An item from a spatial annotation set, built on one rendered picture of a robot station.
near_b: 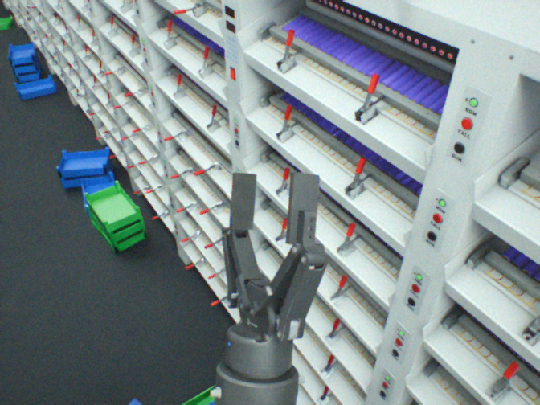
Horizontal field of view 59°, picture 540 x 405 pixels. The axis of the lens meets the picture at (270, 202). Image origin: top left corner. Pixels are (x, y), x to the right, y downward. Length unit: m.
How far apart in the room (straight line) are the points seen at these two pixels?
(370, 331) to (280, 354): 0.77
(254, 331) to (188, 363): 1.74
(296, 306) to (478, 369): 0.64
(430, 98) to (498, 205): 0.25
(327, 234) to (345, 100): 0.38
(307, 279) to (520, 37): 0.43
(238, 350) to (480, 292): 0.52
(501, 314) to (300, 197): 0.53
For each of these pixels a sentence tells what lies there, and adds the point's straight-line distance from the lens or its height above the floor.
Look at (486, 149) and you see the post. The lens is 0.76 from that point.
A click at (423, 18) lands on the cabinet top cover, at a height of 1.68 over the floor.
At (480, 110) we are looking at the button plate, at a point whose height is 1.59.
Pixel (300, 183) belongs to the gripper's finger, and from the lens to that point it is 0.46.
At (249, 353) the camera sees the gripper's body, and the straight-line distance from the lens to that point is 0.52.
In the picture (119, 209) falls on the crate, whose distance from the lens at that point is 2.80.
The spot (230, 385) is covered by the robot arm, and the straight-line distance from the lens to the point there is 0.53.
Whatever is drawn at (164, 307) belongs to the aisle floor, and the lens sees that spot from 2.47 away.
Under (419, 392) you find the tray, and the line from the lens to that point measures 1.22.
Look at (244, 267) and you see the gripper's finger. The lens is 0.56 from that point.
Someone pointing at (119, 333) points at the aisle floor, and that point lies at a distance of 2.44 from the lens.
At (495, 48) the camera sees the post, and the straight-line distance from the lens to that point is 0.71.
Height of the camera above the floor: 1.93
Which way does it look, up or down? 40 degrees down
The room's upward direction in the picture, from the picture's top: straight up
